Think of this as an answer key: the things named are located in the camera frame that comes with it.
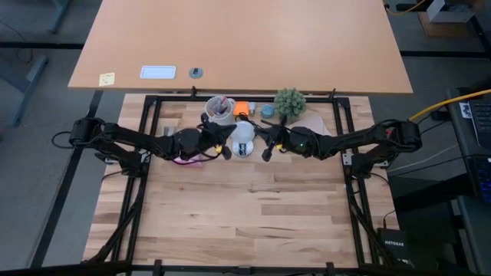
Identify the orange sticky note pad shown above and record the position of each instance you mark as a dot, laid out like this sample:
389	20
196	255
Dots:
241	108

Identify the clear glass with paper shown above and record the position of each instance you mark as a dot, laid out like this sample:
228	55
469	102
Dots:
242	132

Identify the small white lightbulb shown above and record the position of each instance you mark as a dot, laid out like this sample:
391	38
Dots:
252	108

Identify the yellow sticky note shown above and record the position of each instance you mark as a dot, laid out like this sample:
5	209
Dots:
107	79

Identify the black laptop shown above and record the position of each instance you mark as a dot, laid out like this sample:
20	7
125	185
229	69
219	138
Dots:
481	122

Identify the white ribbed pen cup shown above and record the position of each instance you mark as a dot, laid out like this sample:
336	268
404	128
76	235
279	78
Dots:
226	119

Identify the chrome lamp base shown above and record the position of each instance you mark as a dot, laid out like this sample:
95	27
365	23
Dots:
242	148

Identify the green artificial succulent plant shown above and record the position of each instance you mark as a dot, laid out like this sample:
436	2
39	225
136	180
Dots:
290	103

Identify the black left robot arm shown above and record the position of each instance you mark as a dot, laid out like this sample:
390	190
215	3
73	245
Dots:
126	136

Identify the white rectangular label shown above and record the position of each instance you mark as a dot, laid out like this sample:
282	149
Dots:
158	72

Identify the grey white device box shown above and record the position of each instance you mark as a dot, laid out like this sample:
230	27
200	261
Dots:
445	13

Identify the cardboard box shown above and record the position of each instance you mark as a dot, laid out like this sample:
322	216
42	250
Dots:
441	30

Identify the pink and white stapler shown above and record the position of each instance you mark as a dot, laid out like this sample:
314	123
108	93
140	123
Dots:
192	163

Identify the beige desk top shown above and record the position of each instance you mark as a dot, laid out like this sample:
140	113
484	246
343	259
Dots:
245	42

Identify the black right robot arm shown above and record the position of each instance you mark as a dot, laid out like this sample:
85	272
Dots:
368	138

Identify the pink highlighter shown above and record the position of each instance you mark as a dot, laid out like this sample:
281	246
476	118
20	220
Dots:
223	100

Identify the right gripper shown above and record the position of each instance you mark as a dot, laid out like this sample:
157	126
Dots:
295	142

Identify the black aluminium table frame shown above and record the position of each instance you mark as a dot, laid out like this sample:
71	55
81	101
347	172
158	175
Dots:
184	99

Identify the grey desk leg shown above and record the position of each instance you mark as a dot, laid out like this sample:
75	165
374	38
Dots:
27	82
59	15

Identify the black keyboard blue lights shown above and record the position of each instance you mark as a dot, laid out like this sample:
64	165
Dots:
484	180

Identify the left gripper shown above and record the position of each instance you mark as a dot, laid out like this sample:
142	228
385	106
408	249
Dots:
209	138

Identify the black Netgear switch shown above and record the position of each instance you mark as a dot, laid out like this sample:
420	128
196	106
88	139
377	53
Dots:
393	243

